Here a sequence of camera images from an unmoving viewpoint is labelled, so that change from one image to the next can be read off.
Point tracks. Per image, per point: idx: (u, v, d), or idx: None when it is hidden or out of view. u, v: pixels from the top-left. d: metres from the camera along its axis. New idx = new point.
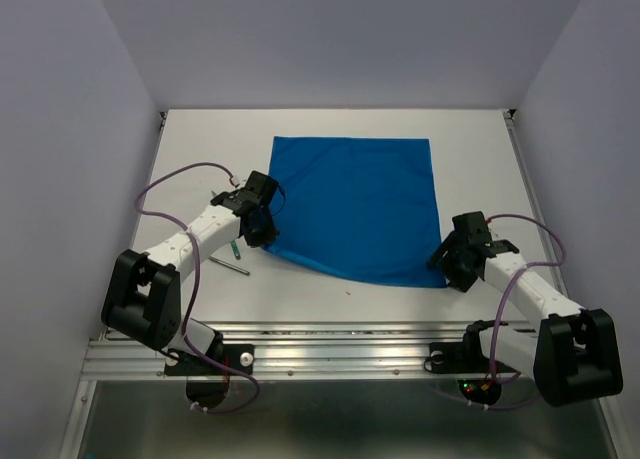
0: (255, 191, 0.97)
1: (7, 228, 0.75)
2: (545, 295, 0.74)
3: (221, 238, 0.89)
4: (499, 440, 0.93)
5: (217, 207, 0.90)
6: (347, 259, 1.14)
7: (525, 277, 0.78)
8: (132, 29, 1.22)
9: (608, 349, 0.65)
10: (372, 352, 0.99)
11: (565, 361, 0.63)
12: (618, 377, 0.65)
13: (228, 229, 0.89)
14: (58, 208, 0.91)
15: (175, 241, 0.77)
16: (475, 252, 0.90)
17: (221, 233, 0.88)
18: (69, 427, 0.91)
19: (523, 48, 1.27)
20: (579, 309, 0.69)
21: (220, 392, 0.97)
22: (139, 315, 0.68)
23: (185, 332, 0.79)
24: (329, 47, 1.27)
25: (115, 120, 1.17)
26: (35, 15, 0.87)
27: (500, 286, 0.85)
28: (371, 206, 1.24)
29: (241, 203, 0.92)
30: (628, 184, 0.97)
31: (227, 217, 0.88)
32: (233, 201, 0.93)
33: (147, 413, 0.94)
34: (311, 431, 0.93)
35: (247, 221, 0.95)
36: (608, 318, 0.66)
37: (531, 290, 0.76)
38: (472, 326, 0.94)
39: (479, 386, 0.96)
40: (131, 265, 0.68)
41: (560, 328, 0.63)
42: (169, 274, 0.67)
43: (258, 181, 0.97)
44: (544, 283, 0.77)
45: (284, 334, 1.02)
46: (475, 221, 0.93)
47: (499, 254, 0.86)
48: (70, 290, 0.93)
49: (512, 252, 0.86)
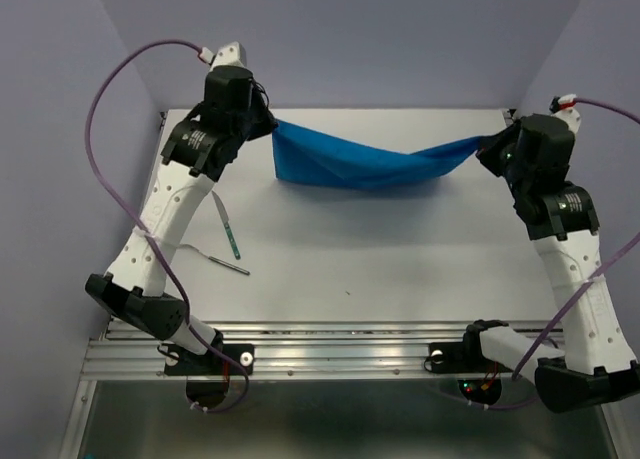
0: (218, 109, 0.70)
1: (8, 228, 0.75)
2: (602, 332, 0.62)
3: (190, 208, 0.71)
4: (499, 440, 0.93)
5: (169, 167, 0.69)
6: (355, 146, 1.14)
7: (588, 298, 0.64)
8: (132, 29, 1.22)
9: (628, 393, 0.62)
10: (372, 352, 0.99)
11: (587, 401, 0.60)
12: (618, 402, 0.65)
13: (195, 198, 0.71)
14: (58, 207, 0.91)
15: (135, 247, 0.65)
16: (535, 203, 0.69)
17: (186, 207, 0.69)
18: (69, 428, 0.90)
19: (524, 48, 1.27)
20: (628, 365, 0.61)
21: (220, 392, 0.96)
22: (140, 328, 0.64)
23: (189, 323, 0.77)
24: (329, 47, 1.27)
25: (115, 120, 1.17)
26: (36, 16, 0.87)
27: (550, 265, 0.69)
28: None
29: (199, 142, 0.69)
30: (628, 184, 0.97)
31: (185, 186, 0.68)
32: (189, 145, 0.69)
33: (147, 413, 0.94)
34: (311, 432, 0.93)
35: (215, 164, 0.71)
36: None
37: (589, 319, 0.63)
38: (472, 326, 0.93)
39: (480, 386, 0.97)
40: (101, 292, 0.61)
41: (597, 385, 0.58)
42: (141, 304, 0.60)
43: (219, 97, 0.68)
44: (607, 308, 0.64)
45: (284, 333, 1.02)
46: (560, 154, 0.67)
47: (569, 233, 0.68)
48: (69, 289, 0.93)
49: (587, 232, 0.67)
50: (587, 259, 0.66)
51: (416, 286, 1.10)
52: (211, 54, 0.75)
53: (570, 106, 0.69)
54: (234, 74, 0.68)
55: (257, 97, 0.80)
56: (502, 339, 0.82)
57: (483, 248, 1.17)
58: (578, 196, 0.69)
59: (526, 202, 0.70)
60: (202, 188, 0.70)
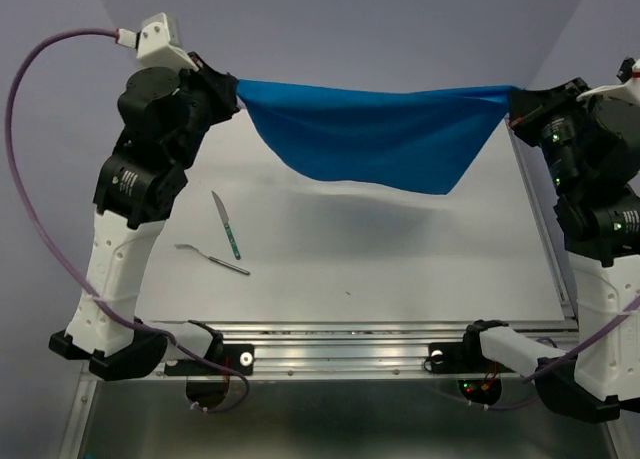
0: (145, 139, 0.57)
1: (10, 228, 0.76)
2: (625, 362, 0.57)
3: (143, 252, 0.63)
4: (500, 440, 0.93)
5: (105, 218, 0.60)
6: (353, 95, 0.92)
7: (621, 329, 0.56)
8: None
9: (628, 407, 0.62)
10: (372, 352, 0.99)
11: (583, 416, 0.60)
12: None
13: (141, 245, 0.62)
14: (61, 206, 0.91)
15: (87, 308, 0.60)
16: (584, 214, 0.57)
17: (133, 258, 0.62)
18: (69, 427, 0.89)
19: None
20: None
21: (220, 392, 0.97)
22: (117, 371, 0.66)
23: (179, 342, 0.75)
24: None
25: (116, 119, 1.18)
26: (40, 15, 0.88)
27: (587, 290, 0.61)
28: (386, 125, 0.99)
29: (129, 190, 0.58)
30: None
31: (126, 240, 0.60)
32: (120, 192, 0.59)
33: (148, 413, 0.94)
34: (311, 432, 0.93)
35: (154, 205, 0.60)
36: None
37: (615, 349, 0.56)
38: (472, 326, 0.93)
39: (479, 386, 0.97)
40: (64, 353, 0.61)
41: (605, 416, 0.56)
42: (101, 369, 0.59)
43: (143, 126, 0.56)
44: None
45: (284, 334, 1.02)
46: (629, 166, 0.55)
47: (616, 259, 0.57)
48: (70, 288, 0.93)
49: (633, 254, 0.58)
50: (630, 287, 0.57)
51: (416, 285, 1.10)
52: (130, 35, 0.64)
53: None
54: (155, 93, 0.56)
55: (196, 97, 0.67)
56: (503, 339, 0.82)
57: (482, 248, 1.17)
58: (635, 210, 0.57)
59: (572, 210, 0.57)
60: (148, 231, 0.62)
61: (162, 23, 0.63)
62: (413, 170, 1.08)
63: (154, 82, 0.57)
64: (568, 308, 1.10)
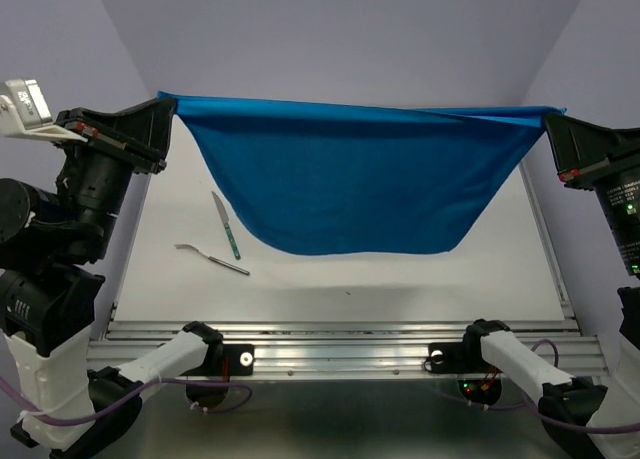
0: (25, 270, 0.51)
1: None
2: None
3: (72, 357, 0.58)
4: (498, 439, 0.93)
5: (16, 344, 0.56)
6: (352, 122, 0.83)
7: None
8: (130, 30, 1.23)
9: None
10: (372, 352, 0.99)
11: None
12: None
13: (66, 356, 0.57)
14: None
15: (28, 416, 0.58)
16: None
17: (61, 371, 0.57)
18: None
19: (521, 46, 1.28)
20: None
21: (220, 392, 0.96)
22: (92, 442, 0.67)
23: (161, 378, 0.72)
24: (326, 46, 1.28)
25: None
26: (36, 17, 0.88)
27: (636, 373, 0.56)
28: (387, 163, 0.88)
29: (25, 323, 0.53)
30: None
31: (37, 367, 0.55)
32: (20, 320, 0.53)
33: (148, 413, 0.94)
34: (310, 431, 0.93)
35: (60, 325, 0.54)
36: None
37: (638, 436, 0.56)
38: (473, 326, 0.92)
39: (479, 386, 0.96)
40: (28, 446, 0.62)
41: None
42: None
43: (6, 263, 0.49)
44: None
45: (284, 334, 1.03)
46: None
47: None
48: None
49: None
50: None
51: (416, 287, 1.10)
52: None
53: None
54: (2, 233, 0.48)
55: (94, 179, 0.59)
56: (511, 351, 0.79)
57: (482, 249, 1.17)
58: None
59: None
60: (67, 343, 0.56)
61: (11, 101, 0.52)
62: (413, 216, 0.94)
63: (3, 211, 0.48)
64: (568, 308, 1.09)
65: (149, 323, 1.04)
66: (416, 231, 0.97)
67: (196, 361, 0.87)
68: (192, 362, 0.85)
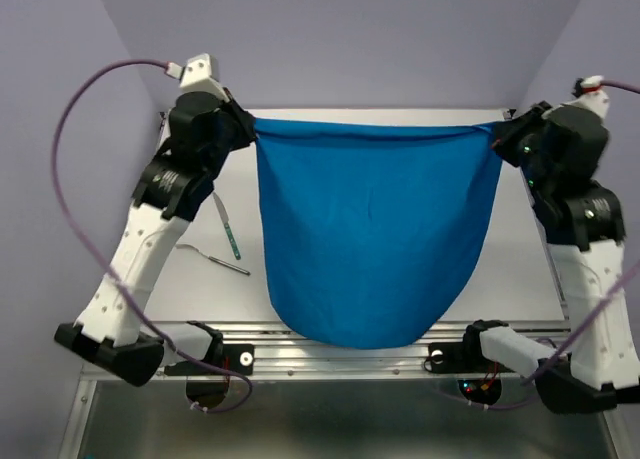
0: (186, 145, 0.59)
1: (10, 227, 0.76)
2: (613, 348, 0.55)
3: (164, 255, 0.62)
4: (499, 440, 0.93)
5: (139, 217, 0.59)
6: (359, 176, 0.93)
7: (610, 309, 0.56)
8: (132, 28, 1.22)
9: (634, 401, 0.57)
10: (371, 352, 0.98)
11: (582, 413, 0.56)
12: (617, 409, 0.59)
13: (166, 245, 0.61)
14: (59, 204, 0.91)
15: (104, 293, 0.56)
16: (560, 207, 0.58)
17: (159, 255, 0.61)
18: (69, 428, 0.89)
19: (523, 45, 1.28)
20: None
21: (220, 391, 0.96)
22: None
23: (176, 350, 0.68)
24: (328, 45, 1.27)
25: (115, 117, 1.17)
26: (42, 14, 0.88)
27: (567, 276, 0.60)
28: (398, 220, 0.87)
29: (170, 187, 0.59)
30: (628, 176, 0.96)
31: (158, 228, 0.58)
32: (161, 189, 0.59)
33: (147, 413, 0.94)
34: (311, 433, 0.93)
35: (189, 204, 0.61)
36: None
37: (603, 333, 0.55)
38: (473, 325, 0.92)
39: (479, 386, 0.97)
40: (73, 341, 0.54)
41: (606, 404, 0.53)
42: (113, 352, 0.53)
43: (187, 128, 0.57)
44: (623, 323, 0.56)
45: (284, 333, 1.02)
46: (587, 153, 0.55)
47: (593, 242, 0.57)
48: (68, 287, 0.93)
49: (612, 243, 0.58)
50: (608, 272, 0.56)
51: None
52: (179, 69, 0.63)
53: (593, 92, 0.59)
54: (200, 103, 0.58)
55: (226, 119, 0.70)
56: (506, 338, 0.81)
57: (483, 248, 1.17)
58: (605, 199, 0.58)
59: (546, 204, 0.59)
60: (180, 227, 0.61)
61: (206, 59, 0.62)
62: (433, 301, 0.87)
63: (198, 99, 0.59)
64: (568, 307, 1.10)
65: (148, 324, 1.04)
66: (447, 304, 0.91)
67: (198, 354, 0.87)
68: (193, 355, 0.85)
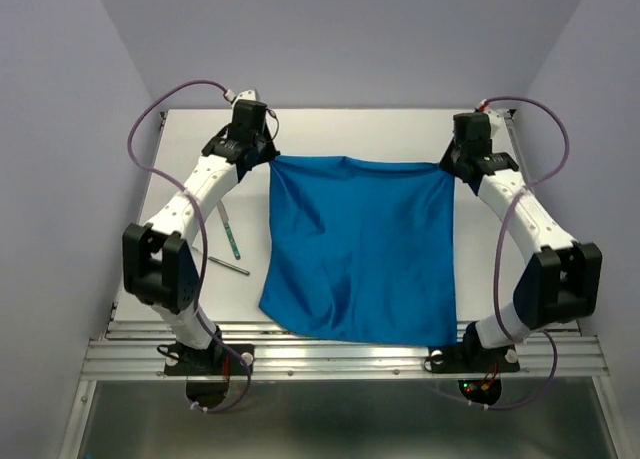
0: (243, 127, 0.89)
1: (13, 227, 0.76)
2: (540, 223, 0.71)
3: (218, 194, 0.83)
4: (500, 440, 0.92)
5: (209, 158, 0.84)
6: (348, 199, 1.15)
7: (522, 204, 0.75)
8: (133, 27, 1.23)
9: (590, 280, 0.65)
10: (370, 352, 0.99)
11: (549, 291, 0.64)
12: (593, 303, 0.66)
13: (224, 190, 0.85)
14: (61, 202, 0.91)
15: (177, 205, 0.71)
16: (472, 165, 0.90)
17: (218, 188, 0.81)
18: (70, 426, 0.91)
19: (522, 45, 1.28)
20: (571, 240, 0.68)
21: (220, 392, 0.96)
22: (159, 282, 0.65)
23: (197, 309, 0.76)
24: (328, 44, 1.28)
25: (116, 116, 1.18)
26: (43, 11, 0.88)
27: (493, 199, 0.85)
28: (379, 236, 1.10)
29: (234, 146, 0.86)
30: (626, 174, 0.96)
31: (223, 169, 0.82)
32: (225, 146, 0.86)
33: (146, 413, 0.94)
34: (310, 432, 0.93)
35: (243, 165, 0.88)
36: (598, 251, 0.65)
37: (527, 217, 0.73)
38: (472, 324, 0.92)
39: (479, 386, 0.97)
40: (138, 239, 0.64)
41: (552, 260, 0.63)
42: (178, 243, 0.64)
43: (245, 116, 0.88)
44: (539, 210, 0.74)
45: (284, 334, 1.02)
46: (478, 128, 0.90)
47: (496, 171, 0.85)
48: (71, 286, 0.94)
49: (511, 170, 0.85)
50: (514, 184, 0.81)
51: None
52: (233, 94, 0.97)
53: (483, 110, 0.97)
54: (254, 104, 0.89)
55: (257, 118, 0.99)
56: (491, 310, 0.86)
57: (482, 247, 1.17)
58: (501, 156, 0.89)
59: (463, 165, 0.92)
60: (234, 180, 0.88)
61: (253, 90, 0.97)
62: (415, 304, 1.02)
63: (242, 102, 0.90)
64: None
65: (148, 323, 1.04)
66: (437, 321, 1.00)
67: (203, 340, 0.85)
68: (198, 337, 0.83)
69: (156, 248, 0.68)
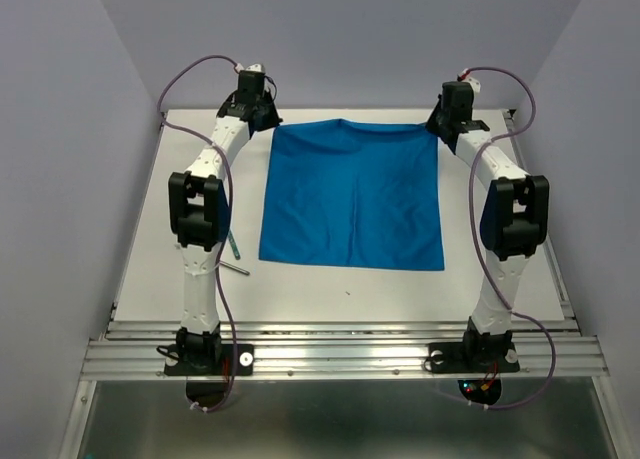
0: (250, 91, 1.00)
1: (15, 228, 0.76)
2: (500, 164, 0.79)
3: (235, 147, 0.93)
4: (500, 440, 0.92)
5: (225, 118, 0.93)
6: (344, 163, 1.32)
7: (488, 151, 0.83)
8: (133, 28, 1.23)
9: (542, 208, 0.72)
10: (370, 352, 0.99)
11: (504, 215, 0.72)
12: (544, 228, 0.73)
13: (238, 146, 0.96)
14: (59, 201, 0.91)
15: (206, 156, 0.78)
16: (450, 129, 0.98)
17: (236, 140, 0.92)
18: (69, 427, 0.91)
19: (522, 45, 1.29)
20: (523, 175, 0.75)
21: (220, 391, 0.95)
22: (200, 219, 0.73)
23: (219, 263, 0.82)
24: (328, 45, 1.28)
25: (116, 116, 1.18)
26: (43, 11, 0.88)
27: (467, 157, 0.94)
28: (370, 193, 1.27)
29: (242, 108, 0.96)
30: (624, 173, 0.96)
31: (238, 124, 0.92)
32: (236, 109, 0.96)
33: (146, 413, 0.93)
34: (310, 432, 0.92)
35: (253, 124, 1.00)
36: (546, 181, 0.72)
37: (490, 160, 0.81)
38: (471, 324, 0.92)
39: (480, 386, 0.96)
40: (182, 183, 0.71)
41: (505, 186, 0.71)
42: (216, 182, 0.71)
43: (250, 82, 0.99)
44: (502, 155, 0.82)
45: (283, 334, 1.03)
46: (462, 97, 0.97)
47: (470, 130, 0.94)
48: (71, 286, 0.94)
49: (483, 130, 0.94)
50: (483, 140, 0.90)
51: (417, 287, 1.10)
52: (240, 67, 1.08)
53: (464, 78, 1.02)
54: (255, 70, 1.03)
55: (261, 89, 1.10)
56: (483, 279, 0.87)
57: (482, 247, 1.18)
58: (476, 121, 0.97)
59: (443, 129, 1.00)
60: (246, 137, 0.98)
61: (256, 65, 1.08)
62: (402, 245, 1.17)
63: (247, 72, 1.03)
64: (568, 307, 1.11)
65: (148, 323, 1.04)
66: (424, 259, 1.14)
67: (210, 318, 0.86)
68: (203, 315, 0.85)
69: (193, 194, 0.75)
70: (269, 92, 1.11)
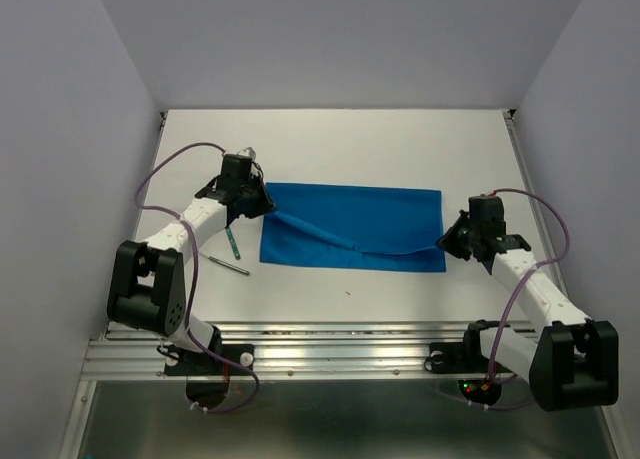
0: (232, 176, 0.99)
1: (14, 228, 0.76)
2: (552, 300, 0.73)
3: (210, 226, 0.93)
4: (500, 440, 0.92)
5: (203, 199, 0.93)
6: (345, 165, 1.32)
7: (534, 279, 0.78)
8: (133, 27, 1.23)
9: (609, 361, 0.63)
10: (372, 352, 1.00)
11: (563, 367, 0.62)
12: (614, 386, 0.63)
13: (213, 229, 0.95)
14: (58, 201, 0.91)
15: (170, 229, 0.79)
16: (483, 243, 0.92)
17: (211, 220, 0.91)
18: (69, 426, 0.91)
19: (523, 45, 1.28)
20: (584, 319, 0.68)
21: (220, 392, 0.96)
22: (145, 304, 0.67)
23: (187, 327, 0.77)
24: (328, 44, 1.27)
25: (115, 116, 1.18)
26: (42, 9, 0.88)
27: (505, 279, 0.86)
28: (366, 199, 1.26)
29: (223, 194, 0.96)
30: (625, 174, 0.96)
31: (214, 206, 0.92)
32: (216, 193, 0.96)
33: (146, 413, 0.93)
34: (310, 432, 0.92)
35: (231, 210, 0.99)
36: (613, 330, 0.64)
37: (538, 293, 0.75)
38: (472, 325, 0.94)
39: (480, 386, 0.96)
40: (131, 254, 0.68)
41: (564, 335, 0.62)
42: (172, 256, 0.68)
43: (233, 166, 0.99)
44: (552, 287, 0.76)
45: (284, 334, 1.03)
46: (493, 210, 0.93)
47: (510, 250, 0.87)
48: (70, 288, 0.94)
49: (523, 250, 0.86)
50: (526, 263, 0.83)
51: (417, 288, 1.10)
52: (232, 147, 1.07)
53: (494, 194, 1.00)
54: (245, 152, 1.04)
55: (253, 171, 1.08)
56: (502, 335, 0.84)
57: None
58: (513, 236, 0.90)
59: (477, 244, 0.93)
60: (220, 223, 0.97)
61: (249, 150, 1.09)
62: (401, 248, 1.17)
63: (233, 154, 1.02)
64: None
65: None
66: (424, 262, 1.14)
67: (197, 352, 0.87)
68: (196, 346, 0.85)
69: (146, 269, 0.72)
70: (258, 174, 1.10)
